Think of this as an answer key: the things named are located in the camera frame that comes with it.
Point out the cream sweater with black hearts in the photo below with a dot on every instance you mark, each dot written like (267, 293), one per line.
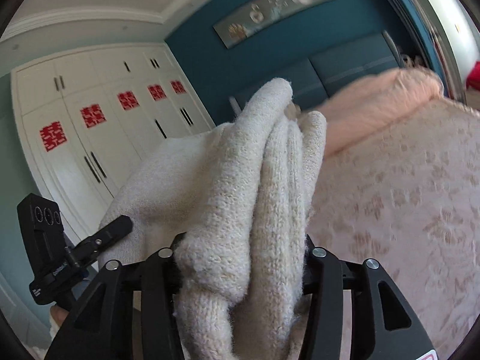
(240, 195)

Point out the person left hand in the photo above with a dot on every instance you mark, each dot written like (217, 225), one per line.
(58, 314)

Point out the white wardrobe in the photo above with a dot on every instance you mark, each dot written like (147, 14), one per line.
(87, 117)

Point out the teal upholstered headboard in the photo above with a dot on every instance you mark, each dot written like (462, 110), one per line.
(318, 77)

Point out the peach duvet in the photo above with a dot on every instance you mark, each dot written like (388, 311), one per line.
(371, 103)

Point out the pink butterfly bedspread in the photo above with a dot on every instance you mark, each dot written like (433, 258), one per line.
(408, 196)

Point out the red cloth by window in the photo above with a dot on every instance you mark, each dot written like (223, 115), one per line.
(473, 78)

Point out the floral wall picture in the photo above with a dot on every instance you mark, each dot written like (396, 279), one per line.
(257, 15)

